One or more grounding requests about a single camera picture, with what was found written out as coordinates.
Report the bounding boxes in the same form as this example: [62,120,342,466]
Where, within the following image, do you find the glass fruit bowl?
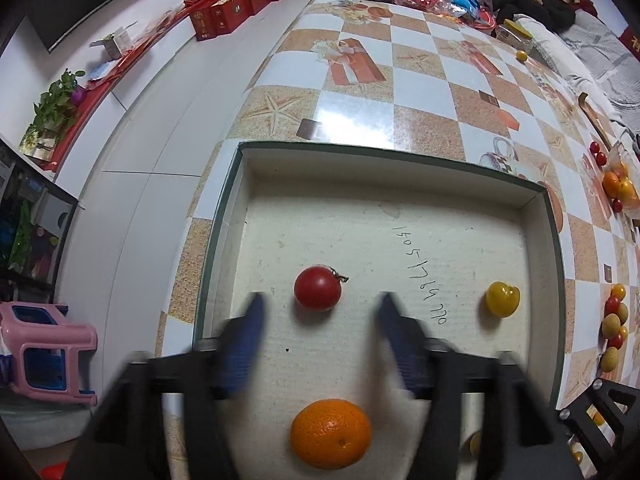
[601,141,639,220]

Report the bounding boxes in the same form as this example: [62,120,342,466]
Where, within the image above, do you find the yellow tomato far right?
[485,282,521,318]

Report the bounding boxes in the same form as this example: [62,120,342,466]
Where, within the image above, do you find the wooden back scratcher stick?
[578,92,612,152]

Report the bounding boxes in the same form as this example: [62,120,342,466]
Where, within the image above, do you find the shallow cardboard box tray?
[194,140,565,479]

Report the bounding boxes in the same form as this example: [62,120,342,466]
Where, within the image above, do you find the red tomato with stem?
[293,266,348,311]

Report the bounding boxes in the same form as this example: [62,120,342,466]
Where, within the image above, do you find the large orange mandarin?
[290,399,372,470]

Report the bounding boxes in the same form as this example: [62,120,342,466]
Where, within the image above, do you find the red gift boxes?
[188,0,306,42]

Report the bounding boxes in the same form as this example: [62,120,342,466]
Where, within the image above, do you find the green potted plant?
[28,68,86,133]

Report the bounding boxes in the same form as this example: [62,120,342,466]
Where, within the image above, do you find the pink plastic stool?
[1,301,98,406]

